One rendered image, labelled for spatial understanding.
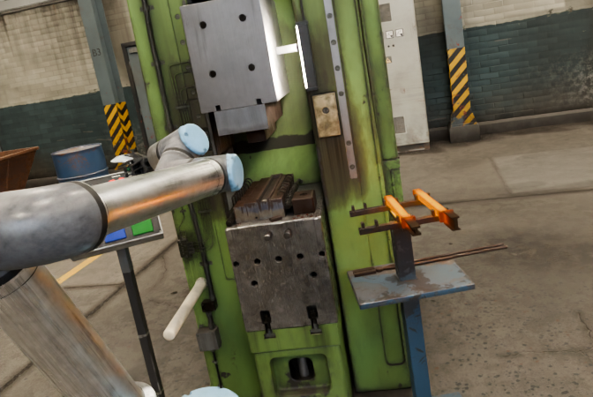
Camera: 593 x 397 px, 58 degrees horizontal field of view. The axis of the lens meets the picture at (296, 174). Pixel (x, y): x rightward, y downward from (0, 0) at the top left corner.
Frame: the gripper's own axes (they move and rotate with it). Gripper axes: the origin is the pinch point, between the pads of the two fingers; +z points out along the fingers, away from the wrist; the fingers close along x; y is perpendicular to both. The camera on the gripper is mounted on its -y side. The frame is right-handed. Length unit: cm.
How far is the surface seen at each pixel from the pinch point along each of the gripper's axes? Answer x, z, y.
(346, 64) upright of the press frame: -12, -41, -87
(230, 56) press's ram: -31, -15, -56
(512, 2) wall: -70, -13, -678
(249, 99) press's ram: -14, -13, -58
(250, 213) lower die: 26, 9, -56
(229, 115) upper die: -12, -4, -54
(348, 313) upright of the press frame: 84, 6, -84
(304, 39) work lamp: -26, -35, -77
